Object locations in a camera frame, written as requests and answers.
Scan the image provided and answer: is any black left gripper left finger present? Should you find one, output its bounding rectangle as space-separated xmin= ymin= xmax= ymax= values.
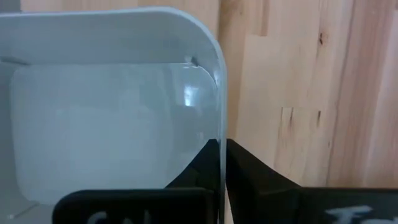
xmin=52 ymin=138 xmax=221 ymax=224

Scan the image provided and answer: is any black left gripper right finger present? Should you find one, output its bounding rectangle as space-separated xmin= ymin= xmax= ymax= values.
xmin=225 ymin=138 xmax=398 ymax=224

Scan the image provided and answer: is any grey plastic bin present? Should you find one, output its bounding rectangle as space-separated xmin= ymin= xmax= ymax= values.
xmin=0 ymin=6 xmax=228 ymax=224

